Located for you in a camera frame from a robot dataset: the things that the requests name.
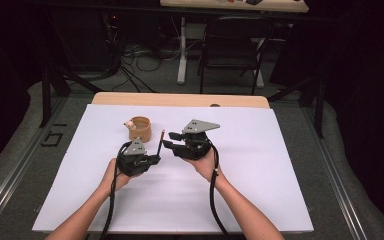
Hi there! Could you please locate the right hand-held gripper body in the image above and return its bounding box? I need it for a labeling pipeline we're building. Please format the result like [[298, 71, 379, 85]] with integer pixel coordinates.
[[172, 118, 221, 161]]

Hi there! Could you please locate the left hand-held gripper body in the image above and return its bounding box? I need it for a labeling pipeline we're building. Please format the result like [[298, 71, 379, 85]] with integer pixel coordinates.
[[116, 136, 155, 178]]

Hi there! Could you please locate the dark green paintbrush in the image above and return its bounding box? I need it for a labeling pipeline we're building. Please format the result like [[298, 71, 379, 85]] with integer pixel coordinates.
[[156, 128, 166, 158]]

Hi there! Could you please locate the yellow bag-shaped bear pen holder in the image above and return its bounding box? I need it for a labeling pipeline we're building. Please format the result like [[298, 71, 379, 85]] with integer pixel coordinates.
[[123, 115, 153, 144]]

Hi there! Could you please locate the person's right hand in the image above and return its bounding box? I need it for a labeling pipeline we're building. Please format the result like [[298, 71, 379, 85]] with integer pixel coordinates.
[[182, 147, 228, 184]]

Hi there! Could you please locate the person's left hand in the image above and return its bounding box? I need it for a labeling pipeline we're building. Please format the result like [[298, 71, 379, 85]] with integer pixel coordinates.
[[100, 157, 138, 194]]

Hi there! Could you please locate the wooden table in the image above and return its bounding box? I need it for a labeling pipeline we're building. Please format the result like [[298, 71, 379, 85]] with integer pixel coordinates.
[[91, 91, 271, 110]]

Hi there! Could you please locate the white board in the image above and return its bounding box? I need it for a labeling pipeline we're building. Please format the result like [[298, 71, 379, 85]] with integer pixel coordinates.
[[31, 103, 315, 234]]

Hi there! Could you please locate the black folding chair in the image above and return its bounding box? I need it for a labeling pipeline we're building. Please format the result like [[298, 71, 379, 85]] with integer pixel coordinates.
[[197, 15, 272, 96]]

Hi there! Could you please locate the metal stand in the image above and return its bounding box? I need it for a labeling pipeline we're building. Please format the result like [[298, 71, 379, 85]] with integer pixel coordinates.
[[39, 63, 104, 129]]

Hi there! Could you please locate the black stand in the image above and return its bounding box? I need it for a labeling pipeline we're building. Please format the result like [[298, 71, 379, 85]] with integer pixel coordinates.
[[39, 63, 104, 129], [267, 74, 326, 139]]

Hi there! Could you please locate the white-legged desk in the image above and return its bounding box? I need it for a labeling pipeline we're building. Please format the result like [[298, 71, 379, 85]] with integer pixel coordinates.
[[159, 0, 310, 86]]

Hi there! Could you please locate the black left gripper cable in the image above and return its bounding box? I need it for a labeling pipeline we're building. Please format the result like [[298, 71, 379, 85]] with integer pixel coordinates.
[[99, 141, 133, 240]]

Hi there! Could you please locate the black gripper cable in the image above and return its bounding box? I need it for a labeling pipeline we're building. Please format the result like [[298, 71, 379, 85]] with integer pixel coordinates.
[[207, 142, 232, 240], [99, 141, 133, 240]]

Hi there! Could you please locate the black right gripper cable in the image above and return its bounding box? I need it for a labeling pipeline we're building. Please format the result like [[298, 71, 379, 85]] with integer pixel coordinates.
[[207, 142, 232, 240]]

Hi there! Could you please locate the bundle of floor cables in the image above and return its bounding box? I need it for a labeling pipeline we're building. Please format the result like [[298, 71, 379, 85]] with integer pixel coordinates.
[[103, 13, 184, 94]]

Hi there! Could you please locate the aluminium floor rail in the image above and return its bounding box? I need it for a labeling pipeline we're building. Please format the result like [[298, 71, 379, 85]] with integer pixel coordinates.
[[0, 96, 68, 234], [301, 106, 369, 240]]

